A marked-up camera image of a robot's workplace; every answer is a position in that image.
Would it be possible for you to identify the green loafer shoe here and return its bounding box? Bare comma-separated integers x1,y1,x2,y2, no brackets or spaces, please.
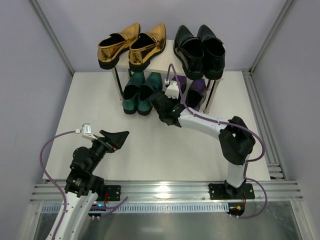
137,72,163,116
122,72,145,115

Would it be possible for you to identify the purple loafer shoe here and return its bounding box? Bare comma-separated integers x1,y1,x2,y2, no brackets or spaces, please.
185,78,207,112
171,75,187,98

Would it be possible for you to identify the black loafer shoe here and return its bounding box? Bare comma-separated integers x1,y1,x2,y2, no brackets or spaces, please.
173,25,204,81
197,24,226,80

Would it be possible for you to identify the gold loafer shoe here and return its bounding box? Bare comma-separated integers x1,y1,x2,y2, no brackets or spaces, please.
128,23,167,73
97,22,141,70

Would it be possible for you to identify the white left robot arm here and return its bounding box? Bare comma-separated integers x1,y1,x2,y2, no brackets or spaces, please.
44,128,130,240

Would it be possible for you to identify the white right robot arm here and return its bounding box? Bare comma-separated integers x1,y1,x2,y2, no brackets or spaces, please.
150,92,256,199

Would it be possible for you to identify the white two-tier shoe shelf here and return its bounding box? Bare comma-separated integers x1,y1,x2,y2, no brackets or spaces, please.
111,40,225,115

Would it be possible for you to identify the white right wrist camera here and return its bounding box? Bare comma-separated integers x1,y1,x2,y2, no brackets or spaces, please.
164,80,180,100

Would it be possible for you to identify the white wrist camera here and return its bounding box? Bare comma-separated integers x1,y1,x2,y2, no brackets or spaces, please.
164,80,180,100
75,123,98,141

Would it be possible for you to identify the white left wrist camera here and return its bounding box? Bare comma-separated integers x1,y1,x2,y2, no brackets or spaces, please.
75,123,98,141

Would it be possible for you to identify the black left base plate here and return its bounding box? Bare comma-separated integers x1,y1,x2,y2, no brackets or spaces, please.
97,185,121,202

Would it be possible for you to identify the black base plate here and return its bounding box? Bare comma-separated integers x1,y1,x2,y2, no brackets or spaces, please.
97,185,121,202
208,181,255,200

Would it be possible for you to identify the slotted grey cable duct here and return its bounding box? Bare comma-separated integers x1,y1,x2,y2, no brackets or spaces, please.
40,202,229,214

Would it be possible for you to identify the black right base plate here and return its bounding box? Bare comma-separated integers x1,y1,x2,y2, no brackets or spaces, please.
208,181,255,200

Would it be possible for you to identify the aluminium mounting rail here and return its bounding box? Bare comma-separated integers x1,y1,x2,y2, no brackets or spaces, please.
30,180,303,203

